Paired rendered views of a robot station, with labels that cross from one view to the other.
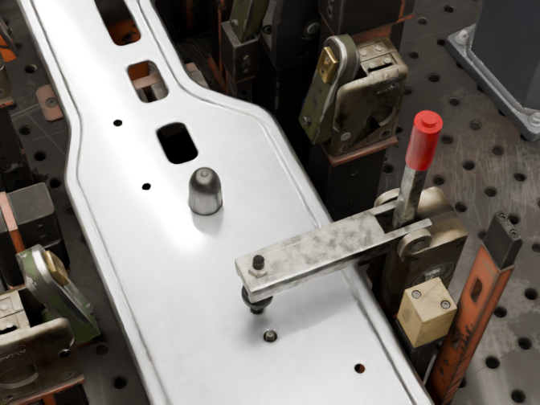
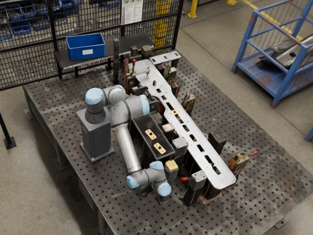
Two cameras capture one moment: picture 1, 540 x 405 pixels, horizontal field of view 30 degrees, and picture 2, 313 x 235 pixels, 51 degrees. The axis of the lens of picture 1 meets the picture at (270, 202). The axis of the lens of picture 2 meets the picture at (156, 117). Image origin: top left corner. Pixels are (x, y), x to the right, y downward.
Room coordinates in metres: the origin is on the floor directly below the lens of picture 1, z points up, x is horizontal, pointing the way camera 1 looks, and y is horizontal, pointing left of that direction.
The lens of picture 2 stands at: (2.53, -0.20, 2.90)
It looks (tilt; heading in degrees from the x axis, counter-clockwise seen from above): 49 degrees down; 171
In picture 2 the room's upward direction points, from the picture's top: 9 degrees clockwise
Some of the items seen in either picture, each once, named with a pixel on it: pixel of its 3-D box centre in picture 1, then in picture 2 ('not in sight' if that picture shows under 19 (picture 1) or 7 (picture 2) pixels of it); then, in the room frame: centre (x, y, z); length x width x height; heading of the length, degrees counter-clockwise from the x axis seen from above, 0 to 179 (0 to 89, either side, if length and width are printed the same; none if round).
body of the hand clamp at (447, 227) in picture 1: (399, 308); (129, 90); (0.49, -0.14, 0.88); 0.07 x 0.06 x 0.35; 116
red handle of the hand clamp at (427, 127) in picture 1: (414, 176); (133, 67); (0.48, -0.12, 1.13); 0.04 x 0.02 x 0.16; 26
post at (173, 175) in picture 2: not in sight; (166, 183); (1.42, 0.12, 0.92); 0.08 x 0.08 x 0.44; 26
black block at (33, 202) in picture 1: (40, 282); (173, 97); (0.52, 0.25, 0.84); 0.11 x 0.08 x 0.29; 116
